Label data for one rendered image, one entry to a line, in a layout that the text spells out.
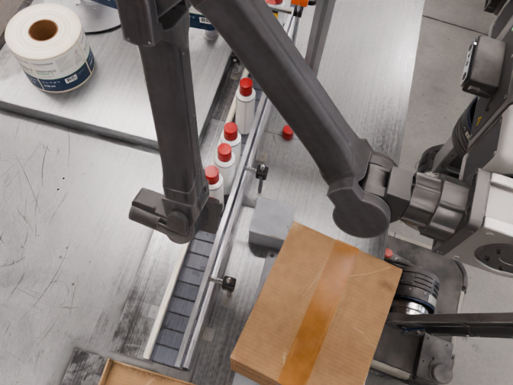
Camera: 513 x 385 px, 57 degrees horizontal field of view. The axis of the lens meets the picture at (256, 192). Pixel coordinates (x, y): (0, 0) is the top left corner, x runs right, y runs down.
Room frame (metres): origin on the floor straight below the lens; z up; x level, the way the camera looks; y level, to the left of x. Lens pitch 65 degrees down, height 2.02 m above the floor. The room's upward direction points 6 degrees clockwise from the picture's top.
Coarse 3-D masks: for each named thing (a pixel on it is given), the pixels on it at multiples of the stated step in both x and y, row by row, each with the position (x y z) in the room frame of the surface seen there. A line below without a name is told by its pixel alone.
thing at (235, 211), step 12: (264, 108) 0.84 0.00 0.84; (264, 120) 0.77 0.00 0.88; (252, 156) 0.64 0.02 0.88; (240, 192) 0.53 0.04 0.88; (240, 204) 0.51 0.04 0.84; (228, 228) 0.42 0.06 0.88; (228, 240) 0.40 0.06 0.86; (216, 264) 0.32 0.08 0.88; (216, 276) 0.30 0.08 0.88; (204, 300) 0.23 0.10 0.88; (204, 312) 0.20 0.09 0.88; (192, 336) 0.15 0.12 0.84; (192, 348) 0.12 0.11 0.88; (192, 360) 0.10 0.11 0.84
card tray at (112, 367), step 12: (108, 360) 0.08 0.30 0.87; (108, 372) 0.05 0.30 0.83; (120, 372) 0.05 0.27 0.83; (132, 372) 0.06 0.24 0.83; (144, 372) 0.06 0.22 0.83; (108, 384) 0.03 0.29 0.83; (120, 384) 0.03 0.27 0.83; (132, 384) 0.03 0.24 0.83; (144, 384) 0.03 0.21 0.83; (156, 384) 0.04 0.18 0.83; (168, 384) 0.04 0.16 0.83; (180, 384) 0.04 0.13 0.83; (192, 384) 0.04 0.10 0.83
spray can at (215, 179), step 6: (210, 168) 0.48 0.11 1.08; (216, 168) 0.49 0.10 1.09; (210, 174) 0.47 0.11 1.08; (216, 174) 0.47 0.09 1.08; (210, 180) 0.46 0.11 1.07; (216, 180) 0.47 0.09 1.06; (222, 180) 0.48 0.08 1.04; (210, 186) 0.46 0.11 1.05; (216, 186) 0.46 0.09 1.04; (222, 186) 0.47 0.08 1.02; (210, 192) 0.45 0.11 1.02; (216, 192) 0.46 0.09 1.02; (222, 192) 0.47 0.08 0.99; (216, 198) 0.46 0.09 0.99; (222, 198) 0.47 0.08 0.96; (222, 210) 0.47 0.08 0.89
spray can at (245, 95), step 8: (240, 80) 0.74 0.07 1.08; (248, 80) 0.74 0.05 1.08; (240, 88) 0.72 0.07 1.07; (248, 88) 0.72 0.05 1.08; (240, 96) 0.72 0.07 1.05; (248, 96) 0.72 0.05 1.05; (240, 104) 0.71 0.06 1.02; (248, 104) 0.71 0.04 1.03; (240, 112) 0.71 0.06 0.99; (248, 112) 0.71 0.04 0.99; (240, 120) 0.71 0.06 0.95; (248, 120) 0.71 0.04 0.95; (240, 128) 0.71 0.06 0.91; (248, 128) 0.71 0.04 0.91
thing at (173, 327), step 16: (288, 32) 1.11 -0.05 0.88; (256, 96) 0.85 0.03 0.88; (256, 128) 0.73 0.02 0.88; (224, 208) 0.48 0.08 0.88; (192, 240) 0.38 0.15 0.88; (208, 240) 0.39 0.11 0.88; (192, 256) 0.34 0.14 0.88; (208, 256) 0.34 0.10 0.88; (192, 272) 0.30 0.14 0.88; (176, 288) 0.25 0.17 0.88; (192, 288) 0.26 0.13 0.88; (176, 304) 0.22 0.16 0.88; (192, 304) 0.22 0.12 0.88; (176, 320) 0.18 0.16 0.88; (160, 336) 0.14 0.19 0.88; (176, 336) 0.14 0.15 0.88; (160, 352) 0.10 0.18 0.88; (176, 352) 0.11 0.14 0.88
